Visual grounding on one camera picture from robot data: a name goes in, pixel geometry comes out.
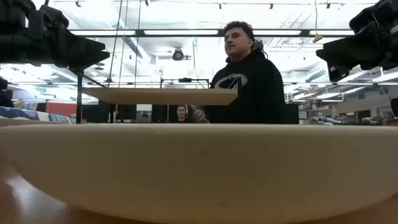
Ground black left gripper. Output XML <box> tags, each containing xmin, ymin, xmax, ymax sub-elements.
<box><xmin>0</xmin><ymin>0</ymin><xmax>111</xmax><ymax>73</ymax></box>

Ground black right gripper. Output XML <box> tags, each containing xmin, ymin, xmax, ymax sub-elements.
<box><xmin>316</xmin><ymin>0</ymin><xmax>398</xmax><ymax>82</ymax></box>

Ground beige plastic plate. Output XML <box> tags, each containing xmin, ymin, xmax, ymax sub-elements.
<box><xmin>0</xmin><ymin>123</ymin><xmax>398</xmax><ymax>224</ymax></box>

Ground wooden shelf with black legs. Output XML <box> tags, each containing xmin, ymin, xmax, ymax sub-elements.
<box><xmin>76</xmin><ymin>73</ymin><xmax>239</xmax><ymax>124</ymax></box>

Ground orange partition panel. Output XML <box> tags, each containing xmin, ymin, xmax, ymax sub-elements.
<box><xmin>45</xmin><ymin>102</ymin><xmax>77</xmax><ymax>121</ymax></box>

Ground black partition panels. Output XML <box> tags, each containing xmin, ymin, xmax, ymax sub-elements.
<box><xmin>81</xmin><ymin>104</ymin><xmax>300</xmax><ymax>124</ymax></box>

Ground person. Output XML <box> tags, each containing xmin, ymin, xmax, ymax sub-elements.
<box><xmin>176</xmin><ymin>105</ymin><xmax>189</xmax><ymax>123</ymax></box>
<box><xmin>195</xmin><ymin>21</ymin><xmax>289</xmax><ymax>124</ymax></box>

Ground thin hanging cable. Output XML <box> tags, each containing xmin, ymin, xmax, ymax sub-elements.
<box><xmin>108</xmin><ymin>0</ymin><xmax>124</xmax><ymax>84</ymax></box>

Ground black ceiling camera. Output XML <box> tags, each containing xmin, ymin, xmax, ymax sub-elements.
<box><xmin>172</xmin><ymin>48</ymin><xmax>185</xmax><ymax>62</ymax></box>

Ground black overhead frame bar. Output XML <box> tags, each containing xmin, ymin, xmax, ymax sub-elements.
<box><xmin>68</xmin><ymin>29</ymin><xmax>355</xmax><ymax>39</ymax></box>

